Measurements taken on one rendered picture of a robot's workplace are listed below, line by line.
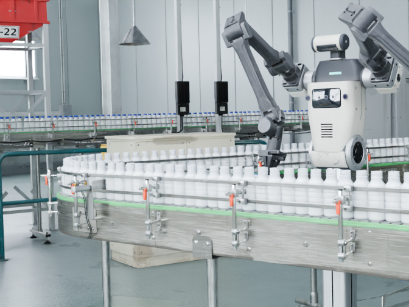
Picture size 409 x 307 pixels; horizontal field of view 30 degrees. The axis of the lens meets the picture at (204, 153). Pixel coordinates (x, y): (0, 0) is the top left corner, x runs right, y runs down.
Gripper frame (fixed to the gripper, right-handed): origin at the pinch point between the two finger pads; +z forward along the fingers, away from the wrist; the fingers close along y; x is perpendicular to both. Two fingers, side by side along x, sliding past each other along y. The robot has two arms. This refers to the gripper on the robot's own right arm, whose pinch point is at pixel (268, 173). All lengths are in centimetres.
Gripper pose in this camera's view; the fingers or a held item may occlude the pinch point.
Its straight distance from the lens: 307.9
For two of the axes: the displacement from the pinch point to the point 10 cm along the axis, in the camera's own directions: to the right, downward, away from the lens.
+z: -1.9, 9.6, -2.1
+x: 6.2, 2.9, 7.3
